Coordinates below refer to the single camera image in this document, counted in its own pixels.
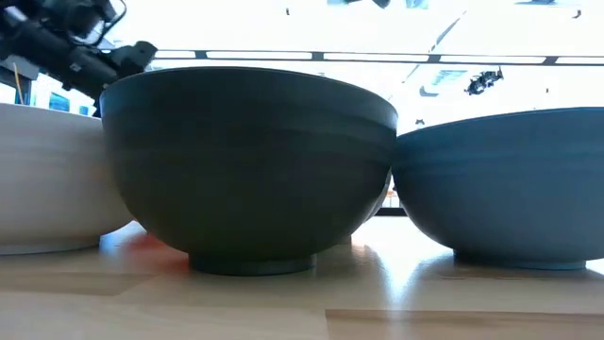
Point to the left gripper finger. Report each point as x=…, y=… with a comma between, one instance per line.
x=97, y=105

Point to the white plastic bowl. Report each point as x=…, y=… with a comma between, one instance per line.
x=52, y=179

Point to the red plastic bowl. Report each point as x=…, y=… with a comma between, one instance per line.
x=137, y=223

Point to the black plastic bowl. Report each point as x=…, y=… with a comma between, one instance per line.
x=250, y=165

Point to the blue plastic bowl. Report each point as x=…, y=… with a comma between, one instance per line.
x=509, y=189

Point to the long ceiling light strip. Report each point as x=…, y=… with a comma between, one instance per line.
x=318, y=56

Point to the black ceiling-mounted device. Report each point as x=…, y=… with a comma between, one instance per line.
x=483, y=81

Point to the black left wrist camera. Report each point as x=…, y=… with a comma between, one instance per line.
x=71, y=16

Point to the ceiling ventilation duct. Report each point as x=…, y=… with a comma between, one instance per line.
x=446, y=76

